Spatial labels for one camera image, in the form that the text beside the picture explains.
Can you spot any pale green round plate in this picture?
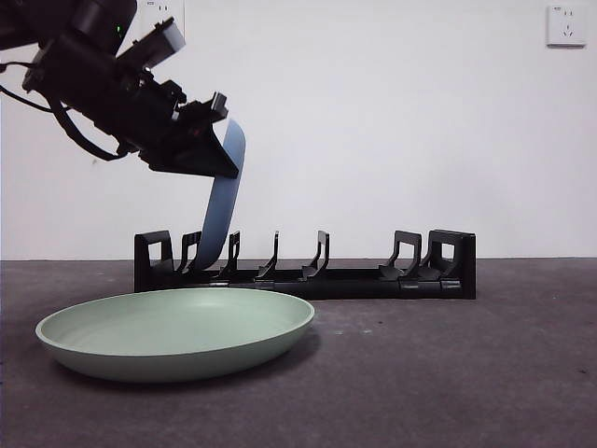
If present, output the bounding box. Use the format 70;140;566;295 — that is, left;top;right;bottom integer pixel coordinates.
35;287;316;385

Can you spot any white wall socket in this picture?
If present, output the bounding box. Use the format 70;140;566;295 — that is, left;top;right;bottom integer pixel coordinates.
546;4;588;49
134;0;187;24

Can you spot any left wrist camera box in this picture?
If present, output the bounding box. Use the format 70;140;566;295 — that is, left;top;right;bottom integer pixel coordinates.
115;17;187;71

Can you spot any black plastic plate rack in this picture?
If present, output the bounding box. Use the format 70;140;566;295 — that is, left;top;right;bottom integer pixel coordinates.
133;229;478;301

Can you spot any black cable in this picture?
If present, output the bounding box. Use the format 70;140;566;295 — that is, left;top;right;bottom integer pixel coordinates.
0;60;141;163

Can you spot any blue round plate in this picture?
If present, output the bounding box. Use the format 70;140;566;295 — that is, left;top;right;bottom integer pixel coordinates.
198;118;247;273

